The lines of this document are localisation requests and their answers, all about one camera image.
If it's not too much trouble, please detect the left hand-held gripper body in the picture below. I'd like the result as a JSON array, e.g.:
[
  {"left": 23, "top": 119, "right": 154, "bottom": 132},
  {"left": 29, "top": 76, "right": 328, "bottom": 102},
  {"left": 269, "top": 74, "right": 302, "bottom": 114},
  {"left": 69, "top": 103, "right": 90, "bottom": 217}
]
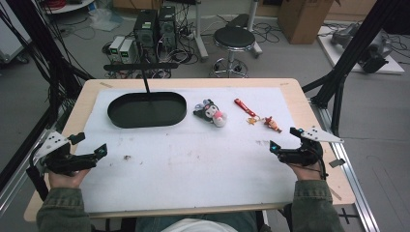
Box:
[{"left": 33, "top": 130, "right": 98, "bottom": 177}]

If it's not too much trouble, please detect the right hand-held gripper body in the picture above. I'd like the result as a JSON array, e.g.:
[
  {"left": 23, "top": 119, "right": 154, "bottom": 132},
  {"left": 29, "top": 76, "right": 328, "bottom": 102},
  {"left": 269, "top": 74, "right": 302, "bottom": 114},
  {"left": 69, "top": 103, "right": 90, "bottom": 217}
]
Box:
[{"left": 277, "top": 126, "right": 344, "bottom": 167}]

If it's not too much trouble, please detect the person's right hand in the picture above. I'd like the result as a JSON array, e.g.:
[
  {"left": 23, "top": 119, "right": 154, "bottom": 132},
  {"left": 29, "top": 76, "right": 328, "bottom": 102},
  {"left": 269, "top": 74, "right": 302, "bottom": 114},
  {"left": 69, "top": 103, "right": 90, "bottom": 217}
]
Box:
[{"left": 288, "top": 161, "right": 327, "bottom": 182}]

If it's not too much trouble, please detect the person's left hand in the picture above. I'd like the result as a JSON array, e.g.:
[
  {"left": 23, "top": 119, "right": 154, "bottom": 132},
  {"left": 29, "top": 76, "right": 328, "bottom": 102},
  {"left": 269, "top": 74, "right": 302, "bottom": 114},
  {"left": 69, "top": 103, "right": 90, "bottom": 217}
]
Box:
[{"left": 47, "top": 168, "right": 91, "bottom": 189}]

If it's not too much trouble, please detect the black tape piece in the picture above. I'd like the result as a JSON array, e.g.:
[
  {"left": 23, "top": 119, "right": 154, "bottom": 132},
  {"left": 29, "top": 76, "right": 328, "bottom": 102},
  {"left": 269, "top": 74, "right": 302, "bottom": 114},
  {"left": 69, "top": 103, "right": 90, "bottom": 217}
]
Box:
[{"left": 328, "top": 158, "right": 346, "bottom": 169}]

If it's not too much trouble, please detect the black oval tray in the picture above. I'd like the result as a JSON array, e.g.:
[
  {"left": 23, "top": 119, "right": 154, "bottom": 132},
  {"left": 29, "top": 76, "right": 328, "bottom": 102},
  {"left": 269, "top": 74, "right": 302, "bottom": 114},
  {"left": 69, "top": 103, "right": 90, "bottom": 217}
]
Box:
[{"left": 106, "top": 91, "right": 189, "bottom": 130}]

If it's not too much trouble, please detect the black and pink plush toy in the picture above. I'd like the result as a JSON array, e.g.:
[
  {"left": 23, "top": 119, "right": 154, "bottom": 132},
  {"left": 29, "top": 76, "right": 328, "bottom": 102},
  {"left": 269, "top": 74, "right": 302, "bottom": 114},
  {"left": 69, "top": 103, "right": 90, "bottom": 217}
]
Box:
[{"left": 192, "top": 99, "right": 228, "bottom": 129}]

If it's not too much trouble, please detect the white table mat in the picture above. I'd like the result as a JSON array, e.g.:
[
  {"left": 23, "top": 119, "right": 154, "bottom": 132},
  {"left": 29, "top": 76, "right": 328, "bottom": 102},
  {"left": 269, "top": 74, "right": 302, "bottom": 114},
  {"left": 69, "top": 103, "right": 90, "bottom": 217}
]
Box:
[{"left": 73, "top": 86, "right": 303, "bottom": 214}]

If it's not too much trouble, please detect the black stand with crossbar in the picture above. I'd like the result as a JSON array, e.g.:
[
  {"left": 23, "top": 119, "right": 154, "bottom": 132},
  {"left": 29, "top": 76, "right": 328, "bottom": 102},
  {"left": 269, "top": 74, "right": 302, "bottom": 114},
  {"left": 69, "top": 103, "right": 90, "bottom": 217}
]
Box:
[{"left": 102, "top": 47, "right": 180, "bottom": 95}]

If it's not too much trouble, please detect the white power supply unit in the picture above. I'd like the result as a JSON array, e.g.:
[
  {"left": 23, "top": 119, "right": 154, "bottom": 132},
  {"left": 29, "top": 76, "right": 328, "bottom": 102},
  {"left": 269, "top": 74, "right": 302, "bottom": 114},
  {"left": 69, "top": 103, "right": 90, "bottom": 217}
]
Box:
[
  {"left": 118, "top": 39, "right": 135, "bottom": 65},
  {"left": 108, "top": 35, "right": 126, "bottom": 64}
]

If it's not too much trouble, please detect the white metal stand leg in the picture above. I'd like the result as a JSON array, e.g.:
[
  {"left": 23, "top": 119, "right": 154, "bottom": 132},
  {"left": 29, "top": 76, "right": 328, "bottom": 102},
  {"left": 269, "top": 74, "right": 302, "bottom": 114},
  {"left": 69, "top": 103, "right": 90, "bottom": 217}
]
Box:
[
  {"left": 247, "top": 0, "right": 264, "bottom": 59},
  {"left": 192, "top": 0, "right": 210, "bottom": 63}
]

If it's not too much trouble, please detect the person's white shirt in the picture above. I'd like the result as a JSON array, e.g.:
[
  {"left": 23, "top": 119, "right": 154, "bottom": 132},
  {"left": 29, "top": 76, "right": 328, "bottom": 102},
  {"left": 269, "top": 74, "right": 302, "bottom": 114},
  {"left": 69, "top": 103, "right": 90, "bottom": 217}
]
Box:
[{"left": 161, "top": 217, "right": 239, "bottom": 232}]

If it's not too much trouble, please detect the cardboard box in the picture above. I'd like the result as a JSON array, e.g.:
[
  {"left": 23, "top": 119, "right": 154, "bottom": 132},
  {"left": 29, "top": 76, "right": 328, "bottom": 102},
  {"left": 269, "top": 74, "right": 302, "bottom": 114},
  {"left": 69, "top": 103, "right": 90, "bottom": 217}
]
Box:
[{"left": 277, "top": 0, "right": 341, "bottom": 45}]

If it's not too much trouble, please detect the grey machine part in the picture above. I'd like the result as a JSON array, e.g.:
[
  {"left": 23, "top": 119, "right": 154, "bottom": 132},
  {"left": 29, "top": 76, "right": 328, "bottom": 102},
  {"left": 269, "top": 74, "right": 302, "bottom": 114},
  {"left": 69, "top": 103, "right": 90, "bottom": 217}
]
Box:
[{"left": 330, "top": 21, "right": 394, "bottom": 74}]

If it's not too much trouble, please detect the black round stool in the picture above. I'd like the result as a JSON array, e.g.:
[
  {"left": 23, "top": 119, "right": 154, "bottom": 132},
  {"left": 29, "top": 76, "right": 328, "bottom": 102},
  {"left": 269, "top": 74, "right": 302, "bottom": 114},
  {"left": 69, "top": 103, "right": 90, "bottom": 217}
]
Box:
[{"left": 211, "top": 25, "right": 257, "bottom": 79}]

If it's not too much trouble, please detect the white floor board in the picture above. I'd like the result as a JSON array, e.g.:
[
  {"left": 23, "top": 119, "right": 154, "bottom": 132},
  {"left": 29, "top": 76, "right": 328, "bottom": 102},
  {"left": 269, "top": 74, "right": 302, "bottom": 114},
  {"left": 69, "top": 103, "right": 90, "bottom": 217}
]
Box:
[{"left": 316, "top": 25, "right": 406, "bottom": 75}]

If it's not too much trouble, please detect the clear plastic bag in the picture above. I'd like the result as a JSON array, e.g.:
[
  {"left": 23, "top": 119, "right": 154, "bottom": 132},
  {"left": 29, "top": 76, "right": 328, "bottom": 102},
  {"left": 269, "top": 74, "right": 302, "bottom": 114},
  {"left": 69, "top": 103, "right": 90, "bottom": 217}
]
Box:
[{"left": 87, "top": 7, "right": 125, "bottom": 33}]

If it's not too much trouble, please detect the black computer tower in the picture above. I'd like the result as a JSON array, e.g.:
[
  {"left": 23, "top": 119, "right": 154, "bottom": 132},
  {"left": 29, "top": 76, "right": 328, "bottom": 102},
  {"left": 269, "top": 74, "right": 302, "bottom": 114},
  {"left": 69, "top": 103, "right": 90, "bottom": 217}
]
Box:
[
  {"left": 132, "top": 9, "right": 160, "bottom": 52},
  {"left": 157, "top": 5, "right": 178, "bottom": 51}
]

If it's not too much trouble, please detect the round white table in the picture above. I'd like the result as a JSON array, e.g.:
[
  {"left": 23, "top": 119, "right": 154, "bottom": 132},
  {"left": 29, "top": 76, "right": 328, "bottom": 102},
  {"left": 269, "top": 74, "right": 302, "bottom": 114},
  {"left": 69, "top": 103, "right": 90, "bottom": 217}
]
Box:
[{"left": 44, "top": 0, "right": 95, "bottom": 15}]

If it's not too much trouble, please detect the black strap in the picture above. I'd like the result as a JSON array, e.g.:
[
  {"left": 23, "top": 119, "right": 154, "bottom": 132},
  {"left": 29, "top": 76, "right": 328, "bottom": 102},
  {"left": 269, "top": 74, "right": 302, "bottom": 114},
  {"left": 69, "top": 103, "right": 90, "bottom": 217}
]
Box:
[{"left": 25, "top": 154, "right": 50, "bottom": 202}]

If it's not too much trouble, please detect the red strap keychain with figure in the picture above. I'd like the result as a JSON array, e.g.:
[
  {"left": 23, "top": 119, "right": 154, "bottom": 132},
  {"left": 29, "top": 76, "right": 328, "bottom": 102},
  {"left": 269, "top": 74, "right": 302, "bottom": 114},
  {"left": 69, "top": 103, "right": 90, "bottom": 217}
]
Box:
[{"left": 233, "top": 98, "right": 283, "bottom": 134}]

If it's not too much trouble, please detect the aluminium rail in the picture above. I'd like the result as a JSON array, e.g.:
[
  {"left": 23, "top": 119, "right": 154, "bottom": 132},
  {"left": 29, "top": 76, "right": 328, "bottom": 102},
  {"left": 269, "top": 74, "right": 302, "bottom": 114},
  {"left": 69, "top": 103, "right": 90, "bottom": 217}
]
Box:
[{"left": 308, "top": 98, "right": 382, "bottom": 232}]

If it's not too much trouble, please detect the black metal frame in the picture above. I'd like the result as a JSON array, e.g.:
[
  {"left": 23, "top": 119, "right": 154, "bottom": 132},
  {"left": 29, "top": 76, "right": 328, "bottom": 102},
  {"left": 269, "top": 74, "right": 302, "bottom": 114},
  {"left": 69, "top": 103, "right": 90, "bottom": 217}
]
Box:
[
  {"left": 301, "top": 0, "right": 410, "bottom": 137},
  {"left": 0, "top": 0, "right": 95, "bottom": 194}
]

